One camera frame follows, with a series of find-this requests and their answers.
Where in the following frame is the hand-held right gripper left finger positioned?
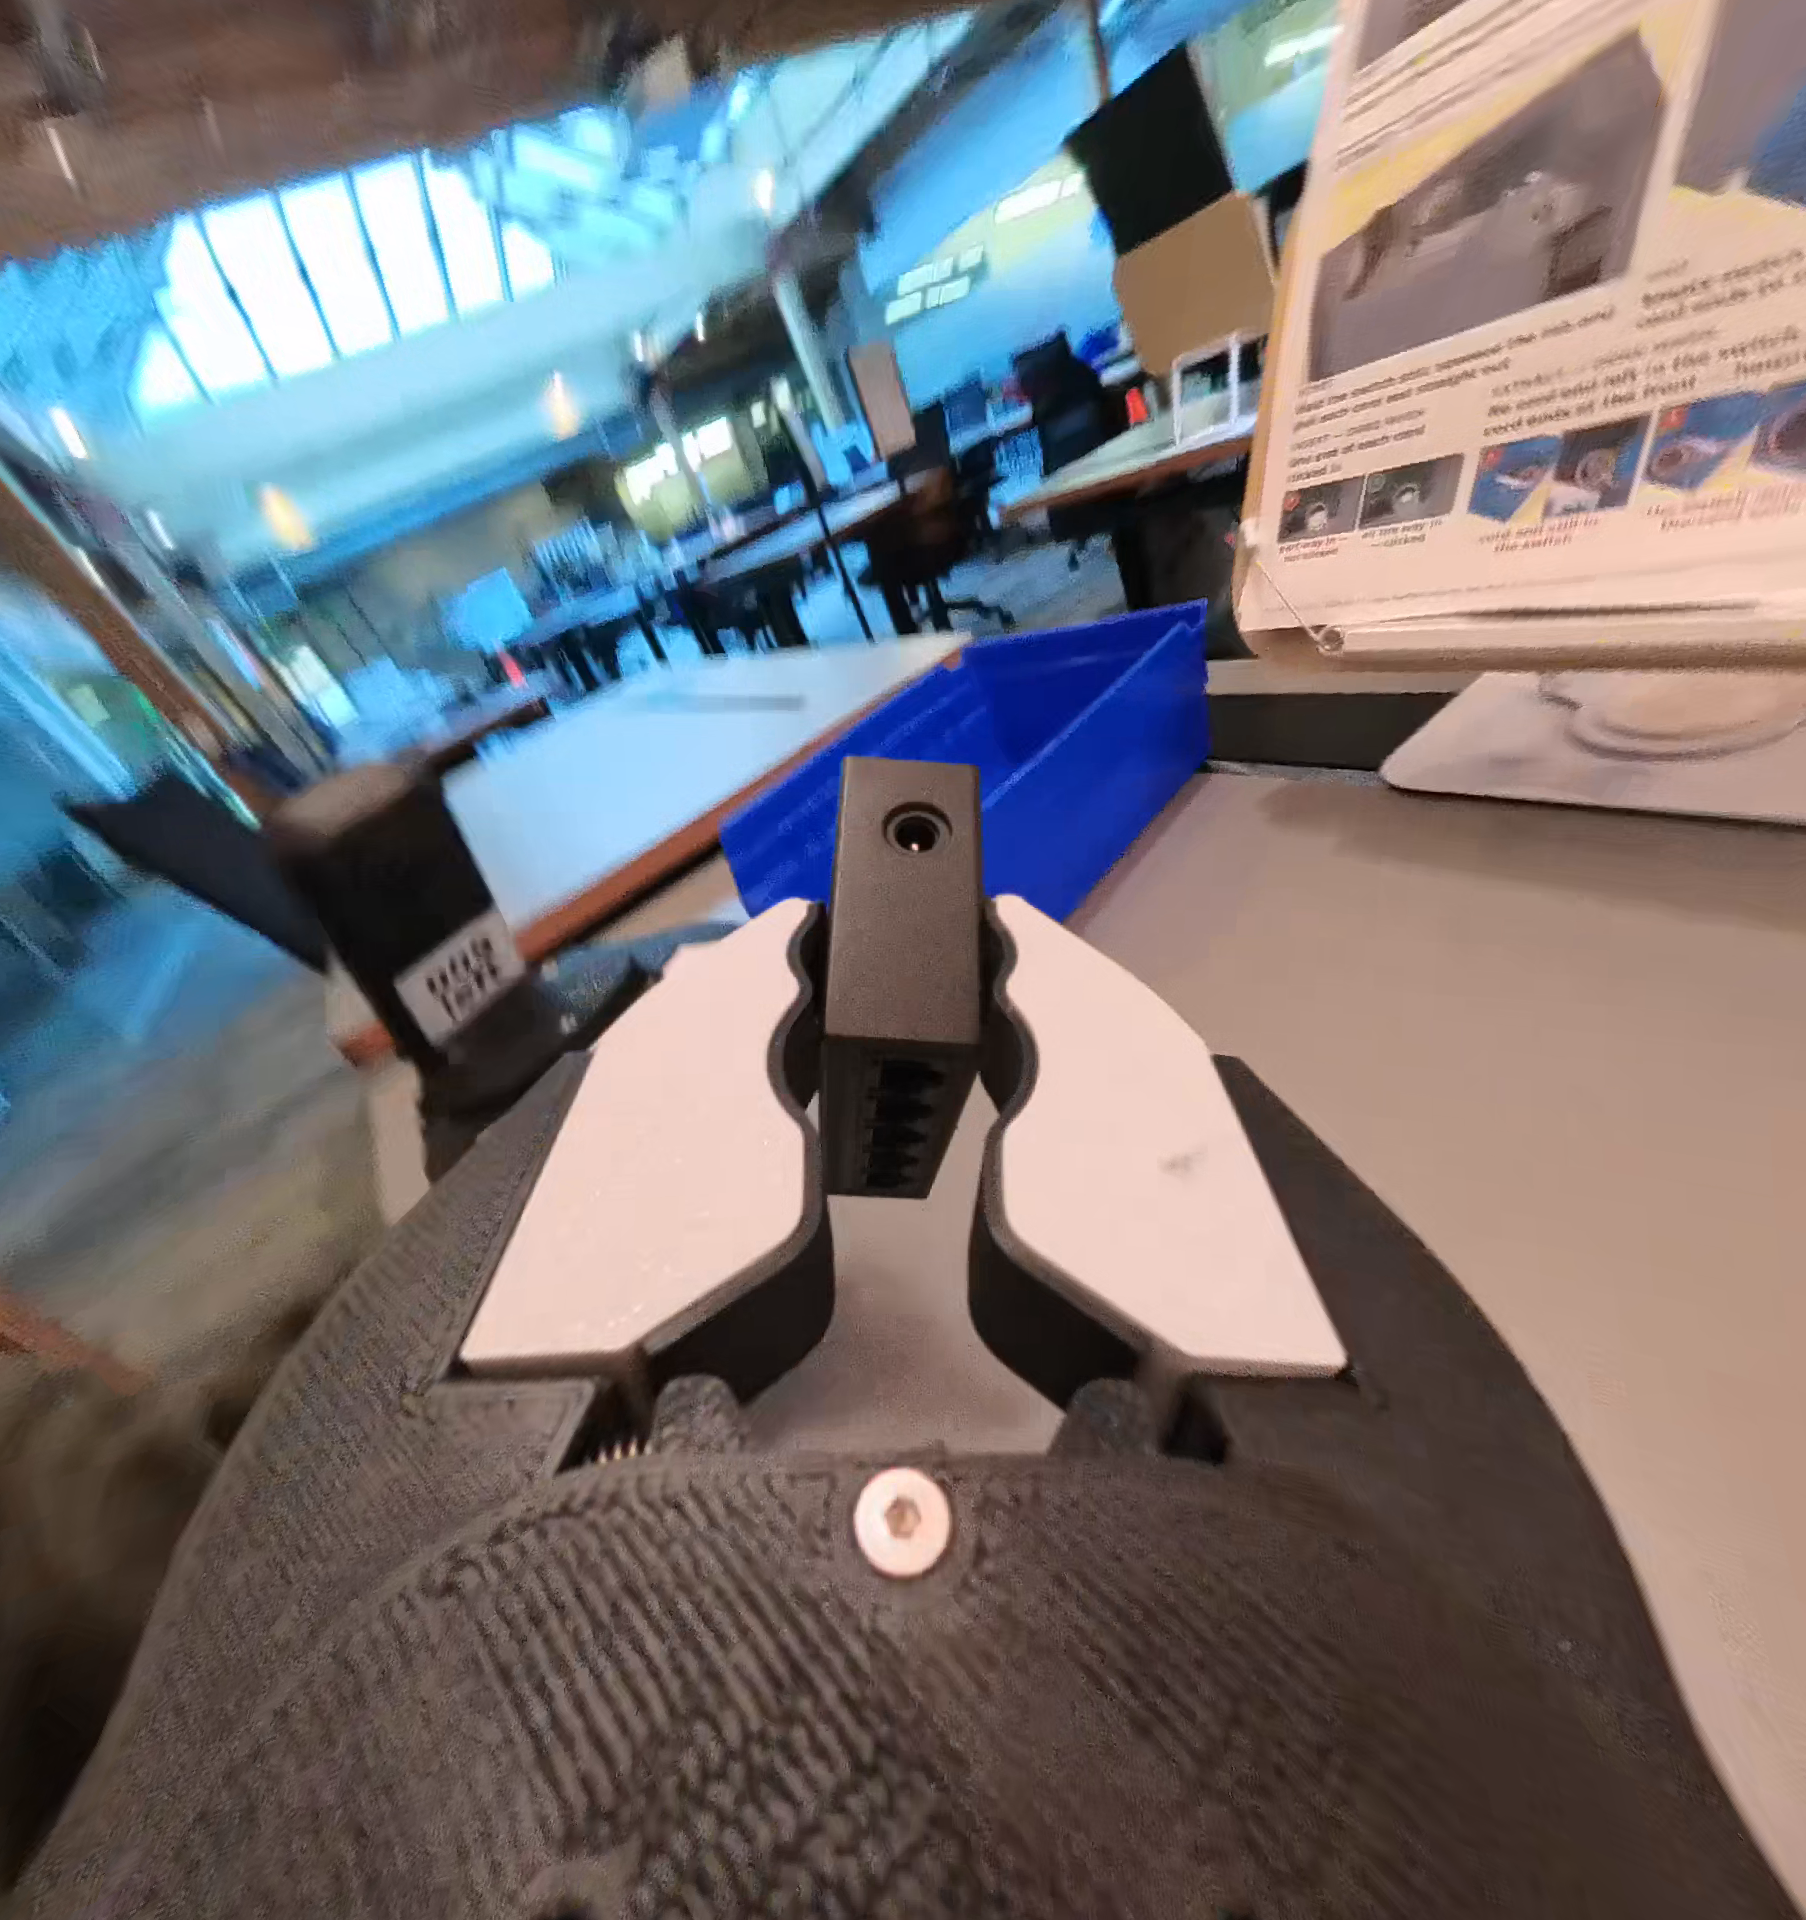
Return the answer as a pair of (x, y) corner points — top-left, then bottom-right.
(455, 897), (846, 1390)

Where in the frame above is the white board stand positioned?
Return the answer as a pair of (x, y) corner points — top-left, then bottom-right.
(1379, 668), (1806, 834)

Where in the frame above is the printed instruction board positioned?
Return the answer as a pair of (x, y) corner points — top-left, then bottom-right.
(1236, 0), (1806, 670)

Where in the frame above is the grey table brown edge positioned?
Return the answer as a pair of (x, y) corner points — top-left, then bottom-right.
(325, 631), (981, 1052)

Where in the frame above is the cardboard box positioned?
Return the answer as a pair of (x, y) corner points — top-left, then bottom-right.
(1113, 191), (1281, 376)

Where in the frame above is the skylight window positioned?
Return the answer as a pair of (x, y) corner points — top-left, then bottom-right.
(123, 142), (575, 422)

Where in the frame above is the blue plastic bin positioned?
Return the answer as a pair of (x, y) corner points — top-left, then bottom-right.
(721, 599), (1209, 924)

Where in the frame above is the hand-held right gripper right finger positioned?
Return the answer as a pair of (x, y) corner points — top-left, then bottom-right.
(971, 894), (1354, 1408)

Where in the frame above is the black network switch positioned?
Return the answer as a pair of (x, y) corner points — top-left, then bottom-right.
(821, 758), (984, 1197)

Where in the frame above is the black monitor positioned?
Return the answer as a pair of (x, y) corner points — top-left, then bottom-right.
(1066, 45), (1238, 258)

